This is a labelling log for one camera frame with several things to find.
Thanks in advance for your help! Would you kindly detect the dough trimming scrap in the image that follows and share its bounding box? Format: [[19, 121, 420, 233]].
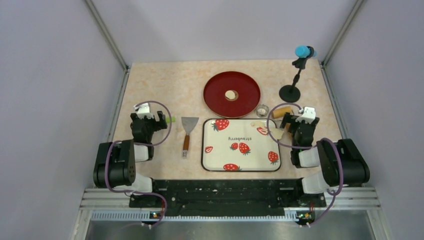
[[250, 120, 266, 129], [269, 128, 285, 140]]

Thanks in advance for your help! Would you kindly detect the wooden dough roller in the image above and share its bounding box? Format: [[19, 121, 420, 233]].
[[271, 106, 294, 133]]

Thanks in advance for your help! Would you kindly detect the metal dough scraper wooden handle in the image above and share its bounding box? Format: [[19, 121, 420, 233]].
[[181, 116, 199, 158]]

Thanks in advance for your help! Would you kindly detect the red round lacquer plate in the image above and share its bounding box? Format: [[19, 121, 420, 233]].
[[203, 71, 261, 118]]

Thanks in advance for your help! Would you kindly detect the strawberry print rectangular tray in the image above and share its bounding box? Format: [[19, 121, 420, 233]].
[[201, 118, 282, 172]]

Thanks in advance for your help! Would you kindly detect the white dough lump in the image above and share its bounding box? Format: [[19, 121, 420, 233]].
[[224, 90, 239, 102]]

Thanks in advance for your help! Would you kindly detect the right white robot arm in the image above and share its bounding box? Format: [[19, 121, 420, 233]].
[[281, 113, 371, 206]]

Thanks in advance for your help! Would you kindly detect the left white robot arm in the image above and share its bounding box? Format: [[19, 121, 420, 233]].
[[93, 111, 168, 207]]

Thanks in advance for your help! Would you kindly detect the green rectangular block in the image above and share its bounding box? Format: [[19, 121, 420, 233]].
[[165, 116, 176, 124]]

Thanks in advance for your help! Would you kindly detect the blue microphone on stand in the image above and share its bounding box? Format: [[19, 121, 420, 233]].
[[279, 45, 317, 103]]

